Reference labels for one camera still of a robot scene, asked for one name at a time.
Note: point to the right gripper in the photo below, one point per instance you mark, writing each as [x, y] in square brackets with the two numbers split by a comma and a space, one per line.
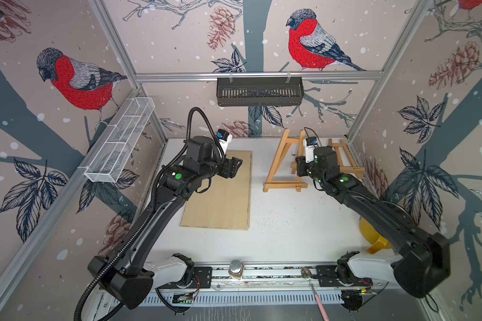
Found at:
[301, 165]

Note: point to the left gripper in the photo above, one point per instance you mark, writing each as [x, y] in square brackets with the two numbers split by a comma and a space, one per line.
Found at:
[230, 166]

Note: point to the plywood board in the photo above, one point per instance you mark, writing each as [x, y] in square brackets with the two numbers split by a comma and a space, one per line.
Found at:
[226, 205]

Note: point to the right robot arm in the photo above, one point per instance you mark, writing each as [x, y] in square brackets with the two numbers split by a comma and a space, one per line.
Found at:
[423, 259]

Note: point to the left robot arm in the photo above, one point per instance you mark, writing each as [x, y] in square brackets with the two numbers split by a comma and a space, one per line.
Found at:
[121, 271]

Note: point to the black hanging basket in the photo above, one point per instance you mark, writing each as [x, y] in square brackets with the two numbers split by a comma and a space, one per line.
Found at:
[270, 91]

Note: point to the green circuit board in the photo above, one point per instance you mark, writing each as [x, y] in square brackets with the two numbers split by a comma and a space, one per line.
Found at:
[183, 299]

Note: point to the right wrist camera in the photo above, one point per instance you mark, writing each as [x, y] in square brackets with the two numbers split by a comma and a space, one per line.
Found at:
[310, 144]

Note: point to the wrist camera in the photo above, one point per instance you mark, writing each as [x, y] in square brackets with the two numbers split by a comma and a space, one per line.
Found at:
[310, 144]
[224, 139]

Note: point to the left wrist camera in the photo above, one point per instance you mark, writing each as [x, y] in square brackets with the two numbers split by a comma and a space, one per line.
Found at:
[224, 139]

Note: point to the pink handled spoon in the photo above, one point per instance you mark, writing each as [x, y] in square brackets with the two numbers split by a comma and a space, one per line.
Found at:
[306, 274]

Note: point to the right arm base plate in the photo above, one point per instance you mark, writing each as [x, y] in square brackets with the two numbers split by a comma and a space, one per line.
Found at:
[333, 276]

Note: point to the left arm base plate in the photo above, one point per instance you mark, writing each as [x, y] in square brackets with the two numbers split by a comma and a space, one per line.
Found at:
[204, 274]

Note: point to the white wire mesh basket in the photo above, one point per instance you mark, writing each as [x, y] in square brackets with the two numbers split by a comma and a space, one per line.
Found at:
[113, 155]

